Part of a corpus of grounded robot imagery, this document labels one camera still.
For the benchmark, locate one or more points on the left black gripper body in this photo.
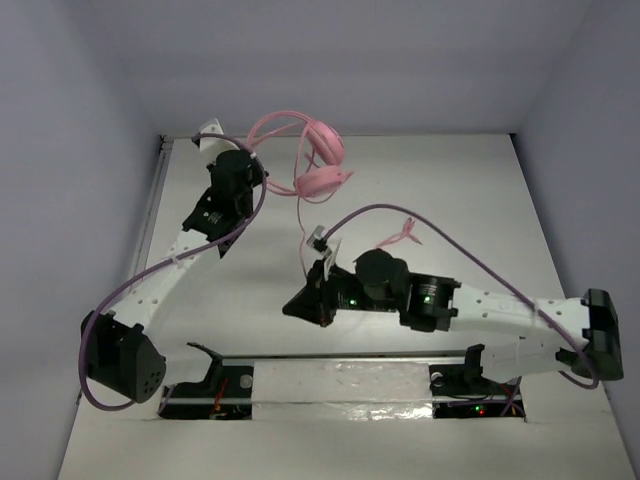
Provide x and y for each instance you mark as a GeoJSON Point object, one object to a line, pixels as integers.
{"type": "Point", "coordinates": [255, 173]}

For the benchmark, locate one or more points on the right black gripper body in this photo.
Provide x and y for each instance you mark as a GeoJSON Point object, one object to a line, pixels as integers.
{"type": "Point", "coordinates": [340, 293]}

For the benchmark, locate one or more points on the pink headphones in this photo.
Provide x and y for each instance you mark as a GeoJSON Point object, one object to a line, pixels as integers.
{"type": "Point", "coordinates": [318, 173]}

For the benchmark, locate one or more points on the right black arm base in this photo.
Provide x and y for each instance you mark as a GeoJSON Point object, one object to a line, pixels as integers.
{"type": "Point", "coordinates": [460, 391]}

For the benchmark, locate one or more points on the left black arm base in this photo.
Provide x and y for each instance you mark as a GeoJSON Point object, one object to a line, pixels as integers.
{"type": "Point", "coordinates": [225, 392]}

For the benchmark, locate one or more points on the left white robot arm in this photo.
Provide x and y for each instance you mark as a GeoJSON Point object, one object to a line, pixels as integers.
{"type": "Point", "coordinates": [121, 337]}

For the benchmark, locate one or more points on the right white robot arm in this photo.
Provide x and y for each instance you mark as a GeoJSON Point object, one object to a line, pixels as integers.
{"type": "Point", "coordinates": [580, 335]}

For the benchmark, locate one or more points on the silver foil strip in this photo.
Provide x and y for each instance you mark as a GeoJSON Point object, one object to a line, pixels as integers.
{"type": "Point", "coordinates": [314, 390]}

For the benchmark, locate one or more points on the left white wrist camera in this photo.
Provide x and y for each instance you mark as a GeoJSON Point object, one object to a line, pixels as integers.
{"type": "Point", "coordinates": [207, 138]}

